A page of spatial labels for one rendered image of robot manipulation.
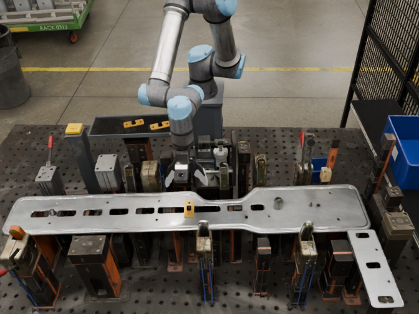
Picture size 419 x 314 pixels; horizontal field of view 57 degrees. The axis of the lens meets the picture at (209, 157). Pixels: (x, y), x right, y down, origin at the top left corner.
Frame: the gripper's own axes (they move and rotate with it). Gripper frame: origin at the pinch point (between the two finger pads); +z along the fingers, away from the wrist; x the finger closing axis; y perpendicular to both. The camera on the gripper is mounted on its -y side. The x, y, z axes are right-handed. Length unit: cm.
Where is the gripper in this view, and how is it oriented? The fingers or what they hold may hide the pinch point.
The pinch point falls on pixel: (186, 188)
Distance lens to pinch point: 141.3
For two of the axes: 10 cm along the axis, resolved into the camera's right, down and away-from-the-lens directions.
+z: 0.4, 7.9, 6.2
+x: -10.0, 0.3, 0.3
